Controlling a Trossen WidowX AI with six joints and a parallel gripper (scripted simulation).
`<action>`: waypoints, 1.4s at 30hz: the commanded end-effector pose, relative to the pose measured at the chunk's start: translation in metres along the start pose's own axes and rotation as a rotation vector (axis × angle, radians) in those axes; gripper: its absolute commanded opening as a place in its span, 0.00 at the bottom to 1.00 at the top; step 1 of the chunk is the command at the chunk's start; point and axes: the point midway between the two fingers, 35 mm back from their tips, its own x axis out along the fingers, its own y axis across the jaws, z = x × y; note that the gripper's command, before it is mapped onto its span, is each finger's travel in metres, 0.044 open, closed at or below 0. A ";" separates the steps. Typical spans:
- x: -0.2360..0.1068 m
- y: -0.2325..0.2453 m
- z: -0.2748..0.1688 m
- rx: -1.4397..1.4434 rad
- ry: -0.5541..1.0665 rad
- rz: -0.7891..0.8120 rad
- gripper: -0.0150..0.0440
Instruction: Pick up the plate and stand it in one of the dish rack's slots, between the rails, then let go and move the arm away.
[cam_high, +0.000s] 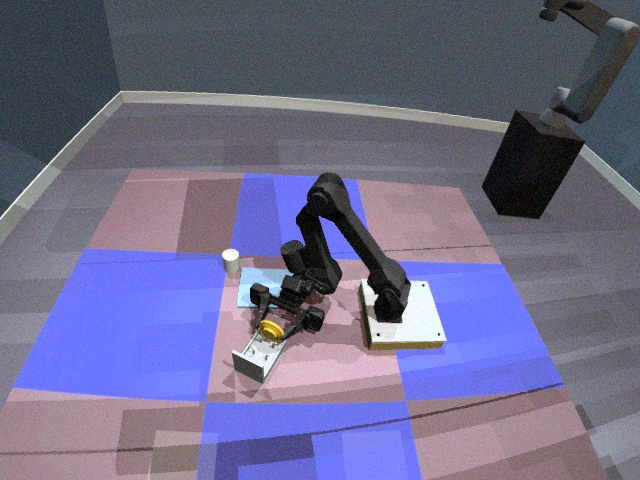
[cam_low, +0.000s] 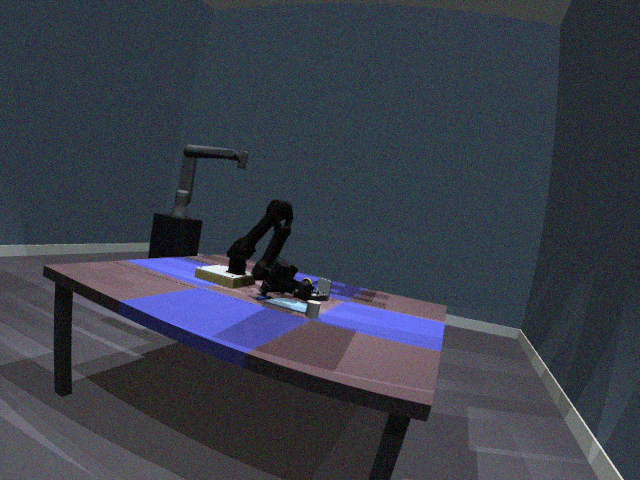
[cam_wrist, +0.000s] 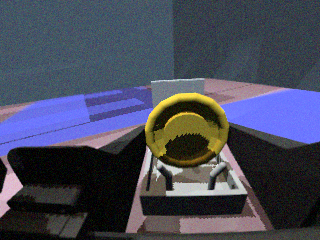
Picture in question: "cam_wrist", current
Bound yellow round plate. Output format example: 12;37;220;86
145;93;230;169

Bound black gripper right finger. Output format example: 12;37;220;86
226;122;320;230

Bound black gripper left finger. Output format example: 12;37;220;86
7;125;147;233

